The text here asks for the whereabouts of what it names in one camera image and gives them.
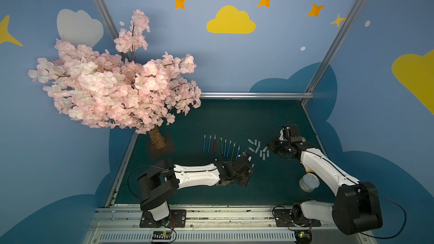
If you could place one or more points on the short blue carving knife capped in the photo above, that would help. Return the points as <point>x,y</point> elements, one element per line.
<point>229,148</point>

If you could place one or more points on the green carving knife capped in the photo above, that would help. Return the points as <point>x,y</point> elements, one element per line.
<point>233,150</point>
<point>221,146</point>

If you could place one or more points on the left green circuit board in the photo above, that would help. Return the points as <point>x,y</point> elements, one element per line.
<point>159,236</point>

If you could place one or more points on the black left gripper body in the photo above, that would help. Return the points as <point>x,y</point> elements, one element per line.
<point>242,169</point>

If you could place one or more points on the left slanted aluminium frame post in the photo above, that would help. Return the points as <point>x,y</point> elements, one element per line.
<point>106,17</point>

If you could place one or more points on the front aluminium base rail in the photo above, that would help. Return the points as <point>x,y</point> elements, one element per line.
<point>208,224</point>

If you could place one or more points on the dark square tree base plate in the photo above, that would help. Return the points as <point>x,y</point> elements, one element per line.
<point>158,147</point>

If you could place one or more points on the blue carving knife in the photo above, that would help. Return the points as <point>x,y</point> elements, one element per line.
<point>204,143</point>
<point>209,145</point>

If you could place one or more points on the pink artificial blossom tree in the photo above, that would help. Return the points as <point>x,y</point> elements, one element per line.
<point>103,90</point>

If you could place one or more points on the right slanted aluminium frame post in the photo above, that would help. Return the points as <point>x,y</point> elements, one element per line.
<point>344,29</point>

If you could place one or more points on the horizontal aluminium frame rail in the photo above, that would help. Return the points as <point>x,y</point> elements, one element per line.
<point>256,95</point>

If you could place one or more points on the right round green circuit board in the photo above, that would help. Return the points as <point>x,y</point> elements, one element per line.
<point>303,237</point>

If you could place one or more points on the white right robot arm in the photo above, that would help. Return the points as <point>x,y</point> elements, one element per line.
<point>356,208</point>

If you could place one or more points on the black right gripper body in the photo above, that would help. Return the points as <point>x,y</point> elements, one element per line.
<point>278,144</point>

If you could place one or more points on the slanted aluminium frame post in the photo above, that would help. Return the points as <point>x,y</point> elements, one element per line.
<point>106,17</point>
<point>344,29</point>

